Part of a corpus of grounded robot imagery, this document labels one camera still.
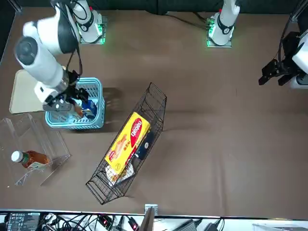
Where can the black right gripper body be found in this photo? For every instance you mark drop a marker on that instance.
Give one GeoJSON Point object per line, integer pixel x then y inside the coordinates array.
{"type": "Point", "coordinates": [72, 89]}

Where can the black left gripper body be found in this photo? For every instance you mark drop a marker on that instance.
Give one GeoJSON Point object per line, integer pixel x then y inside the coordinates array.
{"type": "Point", "coordinates": [290, 45]}

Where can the blue Oreo cookie box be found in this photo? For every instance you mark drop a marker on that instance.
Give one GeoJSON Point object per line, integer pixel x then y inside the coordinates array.
{"type": "Point", "coordinates": [91, 107]}

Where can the amber tea bottle white cap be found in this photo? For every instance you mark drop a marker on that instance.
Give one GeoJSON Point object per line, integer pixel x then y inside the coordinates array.
{"type": "Point", "coordinates": [78, 110]}
{"type": "Point", "coordinates": [36, 157]}

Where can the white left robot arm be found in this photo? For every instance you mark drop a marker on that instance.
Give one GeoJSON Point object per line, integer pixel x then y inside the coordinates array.
{"type": "Point", "coordinates": [225, 24]}

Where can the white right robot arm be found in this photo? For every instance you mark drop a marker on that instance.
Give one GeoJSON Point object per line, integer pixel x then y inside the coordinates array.
{"type": "Point", "coordinates": [43, 65]}

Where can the light blue plastic shopping basket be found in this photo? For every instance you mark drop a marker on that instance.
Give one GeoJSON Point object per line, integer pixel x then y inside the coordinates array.
{"type": "Point", "coordinates": [72, 126]}

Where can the clear acrylic beverage shelf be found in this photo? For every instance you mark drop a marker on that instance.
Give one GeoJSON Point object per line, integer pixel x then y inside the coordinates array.
{"type": "Point", "coordinates": [36, 134]}

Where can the beige plastic tray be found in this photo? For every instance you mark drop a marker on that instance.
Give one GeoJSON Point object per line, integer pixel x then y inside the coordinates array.
{"type": "Point", "coordinates": [21, 96]}

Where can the yellow wafer box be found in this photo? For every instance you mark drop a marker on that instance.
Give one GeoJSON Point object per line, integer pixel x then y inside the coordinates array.
{"type": "Point", "coordinates": [130, 139]}

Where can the dark chocolate cookie box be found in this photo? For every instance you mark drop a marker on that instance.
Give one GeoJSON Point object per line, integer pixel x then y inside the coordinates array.
{"type": "Point", "coordinates": [144, 149]}

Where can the white cracker box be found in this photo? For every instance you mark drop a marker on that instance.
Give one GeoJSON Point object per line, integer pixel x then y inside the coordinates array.
{"type": "Point", "coordinates": [113, 178]}

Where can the black labelled power adapter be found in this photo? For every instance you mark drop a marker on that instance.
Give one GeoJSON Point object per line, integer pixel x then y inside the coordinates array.
{"type": "Point", "coordinates": [21, 221]}

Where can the small red-lit circuit module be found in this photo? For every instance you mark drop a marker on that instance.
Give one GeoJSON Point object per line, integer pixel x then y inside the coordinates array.
{"type": "Point", "coordinates": [104, 221]}
{"type": "Point", "coordinates": [134, 225]}

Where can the dark power supply brick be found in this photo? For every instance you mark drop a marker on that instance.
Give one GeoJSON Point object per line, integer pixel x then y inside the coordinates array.
{"type": "Point", "coordinates": [187, 225]}

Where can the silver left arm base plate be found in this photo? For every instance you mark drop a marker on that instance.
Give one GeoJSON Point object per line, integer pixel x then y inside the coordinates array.
{"type": "Point", "coordinates": [219, 45]}

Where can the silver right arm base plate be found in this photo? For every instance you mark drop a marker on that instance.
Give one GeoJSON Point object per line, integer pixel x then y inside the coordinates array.
{"type": "Point", "coordinates": [105, 36]}

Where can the aluminium table edge rail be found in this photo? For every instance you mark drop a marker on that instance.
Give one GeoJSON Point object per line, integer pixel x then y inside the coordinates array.
{"type": "Point", "coordinates": [15, 5]}

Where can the aluminium camera post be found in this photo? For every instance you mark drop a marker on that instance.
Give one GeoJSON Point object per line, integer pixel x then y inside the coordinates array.
{"type": "Point", "coordinates": [149, 221]}

